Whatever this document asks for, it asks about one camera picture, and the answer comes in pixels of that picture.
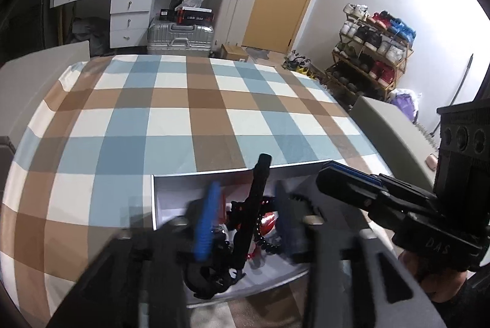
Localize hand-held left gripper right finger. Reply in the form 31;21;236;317
273;181;457;328

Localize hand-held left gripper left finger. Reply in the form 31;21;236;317
46;181;223;328

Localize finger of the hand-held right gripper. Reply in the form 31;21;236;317
315;168;388;212
322;161;385;188

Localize red and white bangle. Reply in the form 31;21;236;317
257;211;278;235

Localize long black toothed hair clip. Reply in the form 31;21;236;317
229;153;274;272

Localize grey cardboard box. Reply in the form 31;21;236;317
151;160;370;310

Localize black cable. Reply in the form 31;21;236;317
183;255;248;300

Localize person's right forearm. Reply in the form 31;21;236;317
432;267;490;328

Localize person's right hand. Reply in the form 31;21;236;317
398;251;466;300

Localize grey bed board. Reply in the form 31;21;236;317
0;41;91;157
350;95;439;196

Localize purple bag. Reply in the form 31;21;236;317
390;88;422;123

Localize wooden shoe rack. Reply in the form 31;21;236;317
325;16;416;104

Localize thin dark curved pole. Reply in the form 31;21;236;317
432;53;475;134

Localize loose colourful shoes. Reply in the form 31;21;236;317
283;50;319;79

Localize rows of shoes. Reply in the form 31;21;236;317
332;3;417;95

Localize flat cardboard box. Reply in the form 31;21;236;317
220;44;250;62

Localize silver suitcase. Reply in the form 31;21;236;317
147;22;215;58

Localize white suitcase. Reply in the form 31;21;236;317
210;0;259;48

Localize black and red box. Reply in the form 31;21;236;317
159;6;214;26

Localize dark cloth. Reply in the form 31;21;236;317
72;16;112;58

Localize white desk with drawers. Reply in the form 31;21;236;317
50;0;157;50

